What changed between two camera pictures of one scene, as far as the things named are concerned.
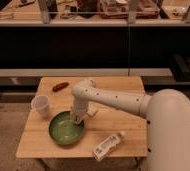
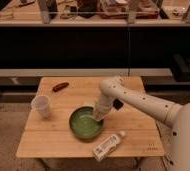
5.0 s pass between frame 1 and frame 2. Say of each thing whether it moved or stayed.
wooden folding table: stayed
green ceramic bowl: moved
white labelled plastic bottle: stayed
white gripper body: moved
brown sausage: stayed
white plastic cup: stayed
